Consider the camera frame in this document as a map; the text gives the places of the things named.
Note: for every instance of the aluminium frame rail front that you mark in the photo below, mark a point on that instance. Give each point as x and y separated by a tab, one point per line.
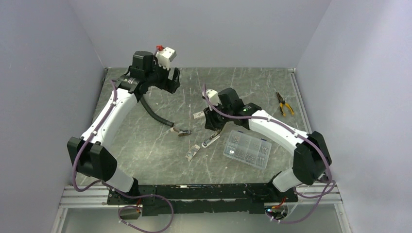
101	196

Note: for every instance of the white staple box tray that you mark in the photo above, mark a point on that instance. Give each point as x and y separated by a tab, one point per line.
192	152

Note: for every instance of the clear plastic screw organizer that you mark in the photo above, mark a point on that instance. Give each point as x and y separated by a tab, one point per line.
247	149

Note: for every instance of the orange handled pliers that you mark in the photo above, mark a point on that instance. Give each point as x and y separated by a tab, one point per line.
282	104

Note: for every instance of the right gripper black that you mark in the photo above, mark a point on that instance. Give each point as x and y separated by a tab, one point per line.
211	122

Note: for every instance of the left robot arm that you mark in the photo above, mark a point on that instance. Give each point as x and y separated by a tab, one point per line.
90	153

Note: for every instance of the white staple box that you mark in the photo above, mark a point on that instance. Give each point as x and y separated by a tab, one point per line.
198	115

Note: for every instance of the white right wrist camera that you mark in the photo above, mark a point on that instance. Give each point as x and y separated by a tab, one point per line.
212	96

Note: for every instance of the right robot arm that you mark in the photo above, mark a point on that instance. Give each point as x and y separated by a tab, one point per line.
311	157

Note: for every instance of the aluminium frame rail right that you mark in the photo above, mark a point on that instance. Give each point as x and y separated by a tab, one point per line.
305	125

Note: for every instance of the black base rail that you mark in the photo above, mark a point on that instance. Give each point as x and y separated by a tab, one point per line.
164	206

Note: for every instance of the aluminium frame rail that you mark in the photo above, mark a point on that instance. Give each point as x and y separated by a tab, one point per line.
101	196
305	125

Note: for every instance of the brown stapler base part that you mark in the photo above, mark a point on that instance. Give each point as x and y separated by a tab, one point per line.
181	132

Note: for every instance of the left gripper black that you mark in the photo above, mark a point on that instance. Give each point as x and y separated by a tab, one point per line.
168	84

